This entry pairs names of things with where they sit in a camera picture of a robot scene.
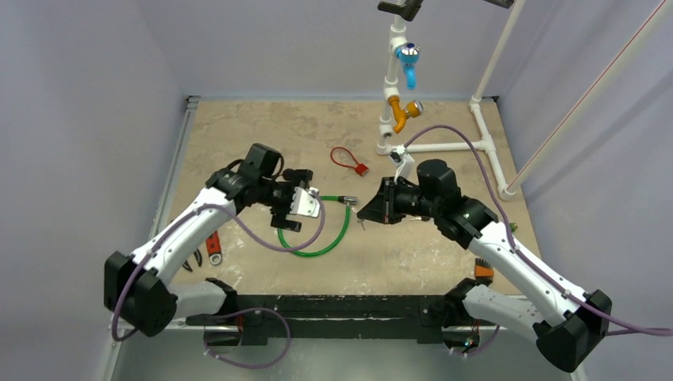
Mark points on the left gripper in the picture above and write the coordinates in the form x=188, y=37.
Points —
x=291, y=179

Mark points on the red cable lock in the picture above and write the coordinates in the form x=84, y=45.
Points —
x=343, y=157

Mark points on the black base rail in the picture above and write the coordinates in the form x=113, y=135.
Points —
x=426, y=319

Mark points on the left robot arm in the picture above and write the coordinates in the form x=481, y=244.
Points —
x=138, y=289

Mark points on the blue faucet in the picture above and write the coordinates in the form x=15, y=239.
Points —
x=408, y=55

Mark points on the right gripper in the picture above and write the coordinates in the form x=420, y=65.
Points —
x=391, y=201

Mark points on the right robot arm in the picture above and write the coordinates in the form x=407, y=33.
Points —
x=564, y=321

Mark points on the orange faucet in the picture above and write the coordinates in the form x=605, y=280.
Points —
x=402, y=114

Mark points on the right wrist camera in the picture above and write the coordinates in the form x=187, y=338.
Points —
x=402, y=160

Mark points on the orange black brush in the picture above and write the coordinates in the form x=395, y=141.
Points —
x=483, y=270

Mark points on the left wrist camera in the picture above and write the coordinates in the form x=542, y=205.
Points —
x=305, y=202

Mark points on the white PVC pipe frame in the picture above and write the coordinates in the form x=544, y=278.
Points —
x=405, y=11

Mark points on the red adjustable wrench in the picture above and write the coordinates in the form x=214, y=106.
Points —
x=213, y=247

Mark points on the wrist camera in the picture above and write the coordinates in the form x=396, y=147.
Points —
x=305, y=202
x=402, y=160

